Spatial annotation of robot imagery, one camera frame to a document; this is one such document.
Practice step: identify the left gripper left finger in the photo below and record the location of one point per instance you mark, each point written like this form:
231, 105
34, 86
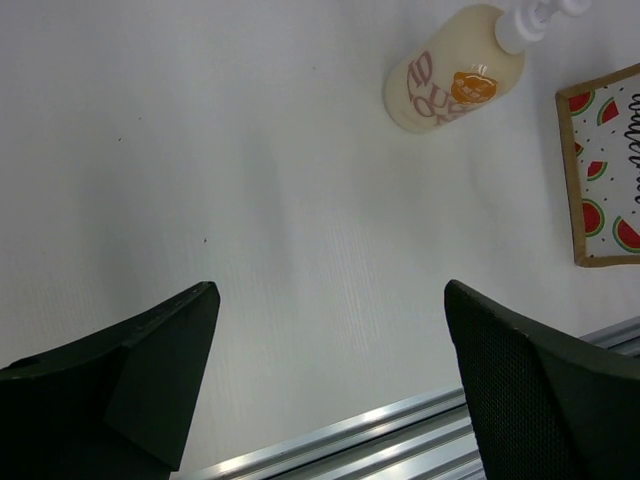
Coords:
116, 404

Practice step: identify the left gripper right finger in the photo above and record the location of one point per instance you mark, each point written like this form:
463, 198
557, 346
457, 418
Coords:
543, 404

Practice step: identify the cream pump lotion bottle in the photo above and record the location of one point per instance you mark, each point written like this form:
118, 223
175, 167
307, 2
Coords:
476, 57

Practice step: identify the watermelon print canvas bag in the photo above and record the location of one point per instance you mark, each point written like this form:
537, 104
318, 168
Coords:
599, 132

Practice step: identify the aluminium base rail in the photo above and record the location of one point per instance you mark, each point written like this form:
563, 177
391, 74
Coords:
391, 407

